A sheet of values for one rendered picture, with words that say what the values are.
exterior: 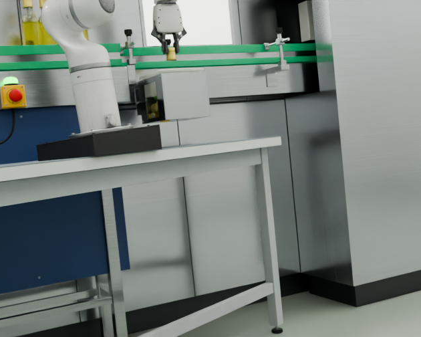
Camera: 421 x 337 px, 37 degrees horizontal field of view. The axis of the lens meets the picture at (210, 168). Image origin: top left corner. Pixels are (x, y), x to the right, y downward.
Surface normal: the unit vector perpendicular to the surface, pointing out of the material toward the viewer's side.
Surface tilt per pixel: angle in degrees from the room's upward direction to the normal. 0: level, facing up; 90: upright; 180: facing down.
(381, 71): 90
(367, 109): 90
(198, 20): 90
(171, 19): 93
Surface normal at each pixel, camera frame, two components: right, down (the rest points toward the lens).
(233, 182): 0.45, 0.00
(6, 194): 0.77, -0.04
